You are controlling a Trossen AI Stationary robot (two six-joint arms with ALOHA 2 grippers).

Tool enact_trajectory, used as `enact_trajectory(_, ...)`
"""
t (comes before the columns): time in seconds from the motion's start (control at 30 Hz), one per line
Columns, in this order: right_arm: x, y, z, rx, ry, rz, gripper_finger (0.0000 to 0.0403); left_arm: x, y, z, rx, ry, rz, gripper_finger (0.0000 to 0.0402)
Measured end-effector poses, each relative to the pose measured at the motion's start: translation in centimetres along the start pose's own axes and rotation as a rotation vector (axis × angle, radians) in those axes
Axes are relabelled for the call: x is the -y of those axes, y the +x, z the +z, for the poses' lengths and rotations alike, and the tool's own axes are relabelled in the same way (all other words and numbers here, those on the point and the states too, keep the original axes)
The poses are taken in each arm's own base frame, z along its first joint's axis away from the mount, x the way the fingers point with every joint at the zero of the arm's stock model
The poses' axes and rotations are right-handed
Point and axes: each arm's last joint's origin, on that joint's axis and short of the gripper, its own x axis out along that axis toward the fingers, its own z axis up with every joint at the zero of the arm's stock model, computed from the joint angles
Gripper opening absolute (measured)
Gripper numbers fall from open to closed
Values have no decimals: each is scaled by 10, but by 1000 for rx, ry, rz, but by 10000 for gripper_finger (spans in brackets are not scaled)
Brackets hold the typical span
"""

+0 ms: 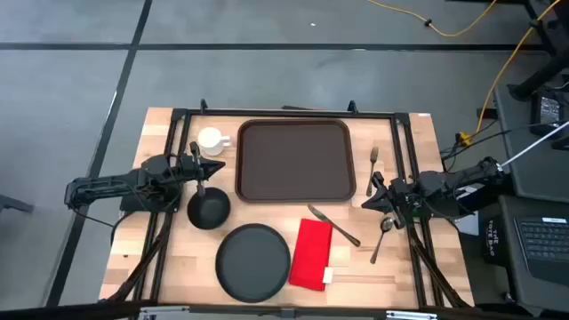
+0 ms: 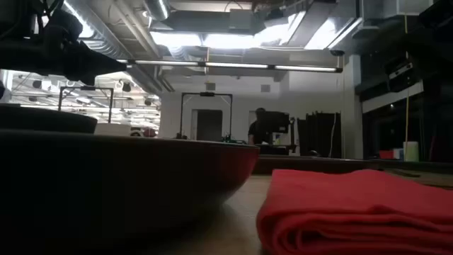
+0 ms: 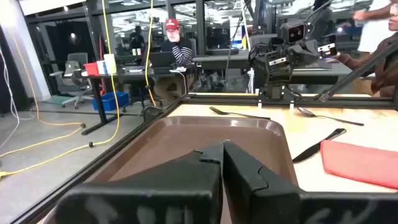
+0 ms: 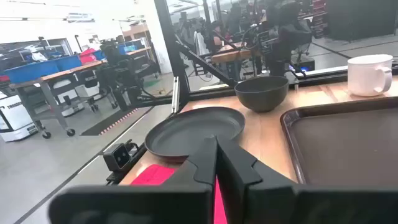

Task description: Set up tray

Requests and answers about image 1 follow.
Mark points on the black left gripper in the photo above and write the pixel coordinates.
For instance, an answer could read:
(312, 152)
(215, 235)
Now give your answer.
(189, 169)

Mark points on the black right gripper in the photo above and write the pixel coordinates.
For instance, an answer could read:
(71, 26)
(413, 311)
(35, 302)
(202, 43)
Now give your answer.
(398, 193)

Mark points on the dark metal spoon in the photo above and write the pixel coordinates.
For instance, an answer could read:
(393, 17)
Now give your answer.
(387, 225)

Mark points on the white ceramic mug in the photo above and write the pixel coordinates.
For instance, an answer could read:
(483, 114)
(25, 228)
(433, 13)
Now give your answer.
(210, 140)

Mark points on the black bowl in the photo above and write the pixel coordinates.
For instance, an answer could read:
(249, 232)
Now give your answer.
(209, 211)

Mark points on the dark metal fork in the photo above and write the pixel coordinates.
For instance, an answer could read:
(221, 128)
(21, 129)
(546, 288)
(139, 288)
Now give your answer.
(374, 154)

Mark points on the dark metal knife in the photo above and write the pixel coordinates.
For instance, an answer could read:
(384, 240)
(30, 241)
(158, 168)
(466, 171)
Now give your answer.
(333, 226)

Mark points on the red cloth napkin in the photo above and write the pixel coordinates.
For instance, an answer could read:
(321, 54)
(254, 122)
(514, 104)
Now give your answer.
(311, 253)

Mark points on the black round plate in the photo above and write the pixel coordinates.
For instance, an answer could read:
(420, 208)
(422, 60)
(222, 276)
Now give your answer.
(253, 263)

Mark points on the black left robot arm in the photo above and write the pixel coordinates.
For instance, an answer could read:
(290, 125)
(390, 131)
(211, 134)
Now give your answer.
(111, 182)

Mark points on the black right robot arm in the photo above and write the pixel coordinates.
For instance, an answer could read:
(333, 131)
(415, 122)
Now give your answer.
(444, 182)

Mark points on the brown plastic tray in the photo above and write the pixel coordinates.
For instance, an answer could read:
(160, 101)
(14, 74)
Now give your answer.
(295, 160)

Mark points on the white paper sheet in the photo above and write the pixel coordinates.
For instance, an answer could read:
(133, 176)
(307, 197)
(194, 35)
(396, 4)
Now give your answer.
(467, 224)

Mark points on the black tote bag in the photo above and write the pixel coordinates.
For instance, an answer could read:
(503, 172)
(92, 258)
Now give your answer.
(494, 242)

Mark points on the black crossbeam with silver brackets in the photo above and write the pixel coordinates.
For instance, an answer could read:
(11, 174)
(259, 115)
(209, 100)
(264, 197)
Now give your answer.
(222, 312)

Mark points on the grey desk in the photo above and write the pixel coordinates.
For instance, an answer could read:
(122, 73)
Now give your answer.
(520, 173)

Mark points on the grey cart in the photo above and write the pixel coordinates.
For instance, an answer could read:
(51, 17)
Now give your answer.
(511, 284)

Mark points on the laptop with grey keyboard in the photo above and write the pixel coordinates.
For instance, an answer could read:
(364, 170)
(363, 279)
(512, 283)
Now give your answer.
(544, 240)

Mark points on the black electronic device box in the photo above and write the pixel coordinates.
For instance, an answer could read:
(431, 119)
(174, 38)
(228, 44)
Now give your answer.
(549, 111)

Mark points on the grey chair leg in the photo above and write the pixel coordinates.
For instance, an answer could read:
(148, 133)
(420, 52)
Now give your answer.
(13, 203)

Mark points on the black aluminium table frame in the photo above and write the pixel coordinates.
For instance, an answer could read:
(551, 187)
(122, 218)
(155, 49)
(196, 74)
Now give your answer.
(266, 113)

